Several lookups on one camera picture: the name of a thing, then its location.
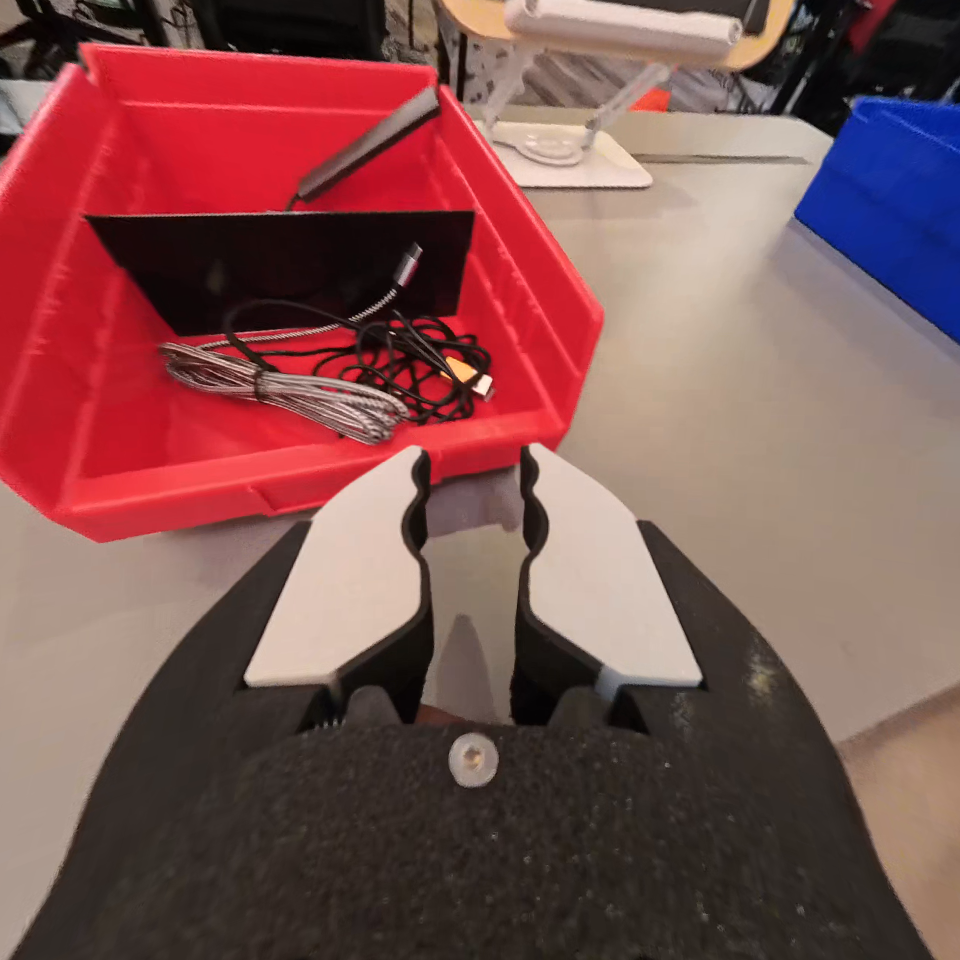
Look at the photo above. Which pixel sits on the grey USB hub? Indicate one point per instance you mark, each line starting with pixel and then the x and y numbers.
pixel 367 146

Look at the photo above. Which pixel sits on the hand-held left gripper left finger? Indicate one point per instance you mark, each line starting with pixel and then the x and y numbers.
pixel 345 592

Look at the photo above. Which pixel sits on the white printed sheet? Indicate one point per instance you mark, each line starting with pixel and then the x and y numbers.
pixel 491 67

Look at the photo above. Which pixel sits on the white folding stand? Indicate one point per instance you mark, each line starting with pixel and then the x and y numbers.
pixel 592 161

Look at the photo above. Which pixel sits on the orange traffic cone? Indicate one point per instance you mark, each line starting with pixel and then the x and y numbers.
pixel 649 100

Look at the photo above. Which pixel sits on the grey desk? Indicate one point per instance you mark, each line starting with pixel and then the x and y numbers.
pixel 750 412

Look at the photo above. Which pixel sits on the blue storage bin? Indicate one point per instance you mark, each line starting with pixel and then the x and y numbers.
pixel 892 202

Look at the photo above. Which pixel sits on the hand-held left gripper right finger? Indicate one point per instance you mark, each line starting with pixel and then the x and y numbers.
pixel 607 592

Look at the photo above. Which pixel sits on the red storage bin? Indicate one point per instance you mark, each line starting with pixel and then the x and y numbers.
pixel 150 135

